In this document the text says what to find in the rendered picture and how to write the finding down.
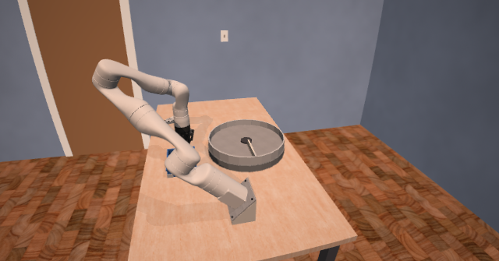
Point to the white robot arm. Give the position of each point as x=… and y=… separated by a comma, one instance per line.
x=182, y=160

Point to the dark blue tray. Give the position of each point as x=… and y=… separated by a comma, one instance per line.
x=169, y=175

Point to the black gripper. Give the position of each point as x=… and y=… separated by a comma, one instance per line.
x=185, y=135

